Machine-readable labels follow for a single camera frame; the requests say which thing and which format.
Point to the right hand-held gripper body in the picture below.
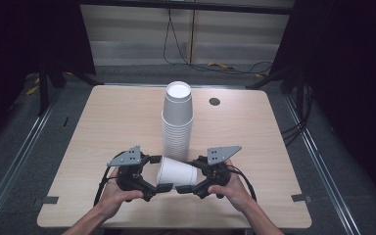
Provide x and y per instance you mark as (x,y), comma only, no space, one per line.
(217,174)

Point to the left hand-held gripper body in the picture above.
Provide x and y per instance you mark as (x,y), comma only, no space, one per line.
(130,176)

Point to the single white paper cup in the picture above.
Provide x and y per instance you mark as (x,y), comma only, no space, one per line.
(176,173)

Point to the stack of white paper cups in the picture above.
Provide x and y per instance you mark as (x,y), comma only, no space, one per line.
(177,130)

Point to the person's right hand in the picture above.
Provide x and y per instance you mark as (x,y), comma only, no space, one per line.
(238,194)

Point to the person's left hand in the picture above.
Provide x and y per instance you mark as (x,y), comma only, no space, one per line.
(114,200)

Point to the round dark table grommet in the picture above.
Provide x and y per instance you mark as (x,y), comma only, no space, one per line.
(214,101)

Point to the small black floor object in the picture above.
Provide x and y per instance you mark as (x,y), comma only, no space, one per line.
(66,121)

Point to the grey tape strip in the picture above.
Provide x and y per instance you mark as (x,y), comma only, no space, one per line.
(301,197)
(47,200)

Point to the yellow floor tape scrap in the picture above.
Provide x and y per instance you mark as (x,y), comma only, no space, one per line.
(32,90)
(222,65)

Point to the black metal stand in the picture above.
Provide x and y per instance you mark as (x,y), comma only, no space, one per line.
(274,76)
(43,91)

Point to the dark curtain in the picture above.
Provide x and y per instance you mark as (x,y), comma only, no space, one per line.
(29,36)
(349,81)

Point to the metal floor rail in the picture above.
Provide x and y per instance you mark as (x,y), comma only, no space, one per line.
(16,163)
(319,163)

